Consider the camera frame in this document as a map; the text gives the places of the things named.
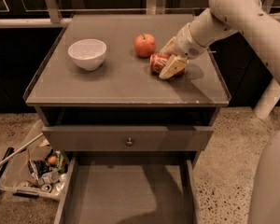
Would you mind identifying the metal window railing frame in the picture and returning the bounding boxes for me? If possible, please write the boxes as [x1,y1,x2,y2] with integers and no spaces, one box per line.
[0,0,280,30]

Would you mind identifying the white diagonal pole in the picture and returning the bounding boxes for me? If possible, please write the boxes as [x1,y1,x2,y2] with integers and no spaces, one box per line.
[253,78,280,119]

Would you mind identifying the grey open bottom drawer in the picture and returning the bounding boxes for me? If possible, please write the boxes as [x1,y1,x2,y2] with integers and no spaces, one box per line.
[54,152,202,224]

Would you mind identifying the red apple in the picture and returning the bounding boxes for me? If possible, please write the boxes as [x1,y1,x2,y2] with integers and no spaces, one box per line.
[133,34,156,58]

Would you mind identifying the grey middle drawer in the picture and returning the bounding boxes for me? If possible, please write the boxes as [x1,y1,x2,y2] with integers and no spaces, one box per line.
[43,125,214,152]

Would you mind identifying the snack items in bin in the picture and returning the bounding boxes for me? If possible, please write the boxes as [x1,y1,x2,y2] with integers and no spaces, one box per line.
[20,150,68,195]

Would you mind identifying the red coke can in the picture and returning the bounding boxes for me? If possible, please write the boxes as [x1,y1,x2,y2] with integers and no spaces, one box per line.
[149,52,186,77]

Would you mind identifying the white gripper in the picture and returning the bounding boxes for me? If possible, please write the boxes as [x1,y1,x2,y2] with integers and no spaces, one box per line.
[159,22,206,79]

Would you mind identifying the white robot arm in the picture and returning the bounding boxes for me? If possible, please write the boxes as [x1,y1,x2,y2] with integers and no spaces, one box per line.
[159,0,280,224]

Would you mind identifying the grey drawer cabinet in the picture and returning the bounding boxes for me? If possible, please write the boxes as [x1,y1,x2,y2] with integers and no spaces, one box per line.
[24,14,230,161]

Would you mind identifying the white ceramic bowl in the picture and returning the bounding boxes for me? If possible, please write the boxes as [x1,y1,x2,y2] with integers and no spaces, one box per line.
[67,39,106,71]

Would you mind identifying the round metal drawer knob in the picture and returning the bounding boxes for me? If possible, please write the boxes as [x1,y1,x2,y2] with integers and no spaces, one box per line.
[126,137,134,147]

